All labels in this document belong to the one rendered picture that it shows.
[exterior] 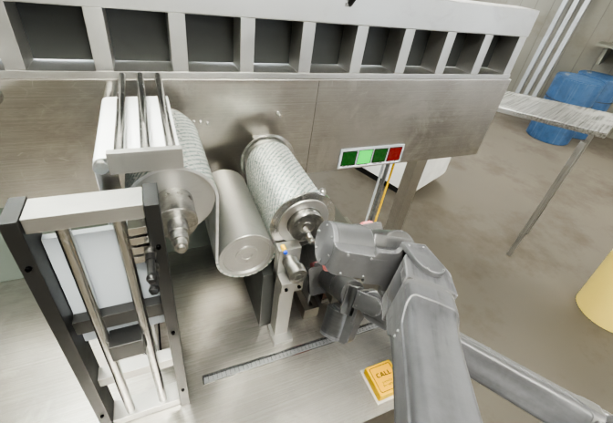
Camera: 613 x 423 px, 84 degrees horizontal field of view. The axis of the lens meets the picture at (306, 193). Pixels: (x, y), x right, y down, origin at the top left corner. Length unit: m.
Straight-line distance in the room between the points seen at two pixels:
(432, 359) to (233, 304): 0.75
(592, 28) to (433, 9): 5.77
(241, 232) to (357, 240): 0.34
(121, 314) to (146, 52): 0.59
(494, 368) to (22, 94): 1.00
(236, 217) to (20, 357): 0.58
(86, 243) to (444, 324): 0.44
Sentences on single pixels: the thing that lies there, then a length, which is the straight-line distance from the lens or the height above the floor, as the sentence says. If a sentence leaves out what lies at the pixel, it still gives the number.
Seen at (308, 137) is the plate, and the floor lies 1.27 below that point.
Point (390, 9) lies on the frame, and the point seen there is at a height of 1.62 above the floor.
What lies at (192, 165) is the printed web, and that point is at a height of 1.40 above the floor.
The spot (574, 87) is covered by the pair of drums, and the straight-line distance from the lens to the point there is 5.55.
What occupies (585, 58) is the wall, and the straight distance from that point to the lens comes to 6.83.
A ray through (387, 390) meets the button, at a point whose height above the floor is 0.92.
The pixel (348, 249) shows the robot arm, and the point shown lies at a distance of 0.41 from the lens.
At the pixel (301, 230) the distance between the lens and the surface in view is 0.72.
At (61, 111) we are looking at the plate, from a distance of 0.91.
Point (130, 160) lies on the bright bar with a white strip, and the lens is 0.55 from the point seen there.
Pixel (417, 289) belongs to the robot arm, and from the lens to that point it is 0.38.
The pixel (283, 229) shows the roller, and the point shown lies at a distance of 0.72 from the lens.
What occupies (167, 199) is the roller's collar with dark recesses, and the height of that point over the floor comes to 1.37.
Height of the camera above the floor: 1.72
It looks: 35 degrees down
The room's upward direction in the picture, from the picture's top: 9 degrees clockwise
